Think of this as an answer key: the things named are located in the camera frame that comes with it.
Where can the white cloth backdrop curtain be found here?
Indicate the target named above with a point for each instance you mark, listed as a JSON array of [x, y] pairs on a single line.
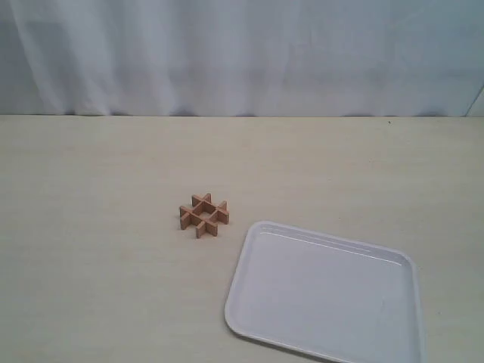
[[242, 58]]

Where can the white plastic tray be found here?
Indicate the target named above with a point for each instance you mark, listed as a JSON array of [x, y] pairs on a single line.
[[326, 297]]

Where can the wooden notched piece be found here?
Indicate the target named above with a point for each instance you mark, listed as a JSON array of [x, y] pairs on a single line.
[[203, 225], [221, 215], [187, 218], [199, 204]]

